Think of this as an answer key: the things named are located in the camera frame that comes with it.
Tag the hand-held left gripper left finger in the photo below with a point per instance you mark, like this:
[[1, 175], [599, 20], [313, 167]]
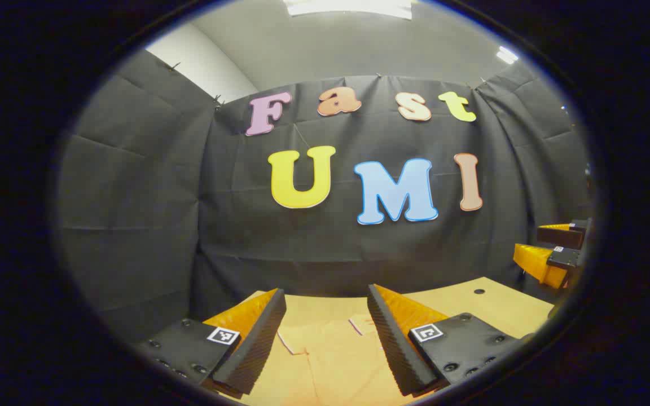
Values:
[[257, 344]]

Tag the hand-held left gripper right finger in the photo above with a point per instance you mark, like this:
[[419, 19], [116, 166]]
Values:
[[395, 344]]

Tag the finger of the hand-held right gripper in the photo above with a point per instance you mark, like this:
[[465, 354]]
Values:
[[563, 257], [562, 237]]

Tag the orange T-shirt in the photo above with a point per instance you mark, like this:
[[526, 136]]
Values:
[[330, 366]]

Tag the black backdrop cloth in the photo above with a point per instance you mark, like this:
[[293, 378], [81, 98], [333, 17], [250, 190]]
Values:
[[161, 197]]

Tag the small ceiling light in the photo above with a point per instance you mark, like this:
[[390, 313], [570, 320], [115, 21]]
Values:
[[506, 55]]

